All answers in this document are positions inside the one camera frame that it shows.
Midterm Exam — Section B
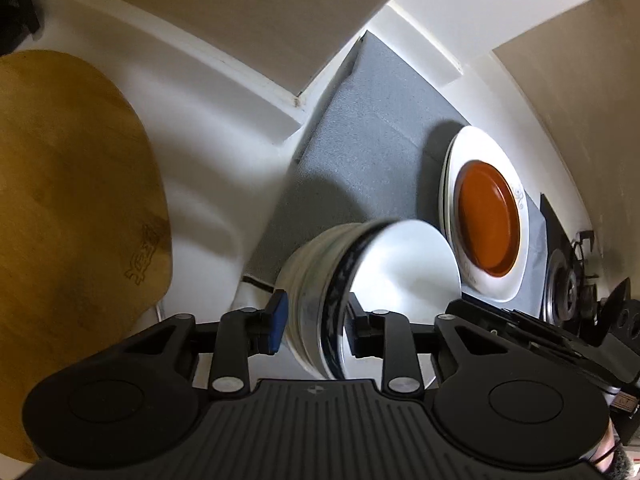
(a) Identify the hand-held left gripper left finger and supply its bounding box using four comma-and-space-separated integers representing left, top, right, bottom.
120, 288, 291, 396

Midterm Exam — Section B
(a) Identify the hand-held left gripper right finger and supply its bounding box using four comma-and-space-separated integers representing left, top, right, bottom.
345, 292, 501, 395

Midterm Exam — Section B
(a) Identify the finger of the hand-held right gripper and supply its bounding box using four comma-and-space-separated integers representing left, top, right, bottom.
445, 299, 581, 348

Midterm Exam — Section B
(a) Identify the light blue bowl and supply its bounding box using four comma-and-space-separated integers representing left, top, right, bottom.
289, 227, 378, 378

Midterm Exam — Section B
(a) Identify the white bowl with blue pattern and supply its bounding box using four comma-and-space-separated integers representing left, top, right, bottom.
320, 218, 463, 381

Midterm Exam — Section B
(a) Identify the orange round plate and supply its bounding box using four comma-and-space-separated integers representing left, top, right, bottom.
456, 160, 522, 277

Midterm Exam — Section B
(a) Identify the person's right forearm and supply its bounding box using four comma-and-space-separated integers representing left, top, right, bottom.
594, 419, 640, 480

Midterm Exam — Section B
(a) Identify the round gas burner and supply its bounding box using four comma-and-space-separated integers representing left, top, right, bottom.
542, 247, 601, 328

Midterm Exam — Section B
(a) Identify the black pan support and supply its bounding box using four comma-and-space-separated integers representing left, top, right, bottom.
572, 230, 601, 262

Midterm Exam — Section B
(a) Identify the grey mat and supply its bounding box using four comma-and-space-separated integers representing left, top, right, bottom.
242, 30, 548, 321

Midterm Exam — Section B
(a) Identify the round wooden cutting board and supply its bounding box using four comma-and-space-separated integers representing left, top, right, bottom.
0, 50, 173, 463

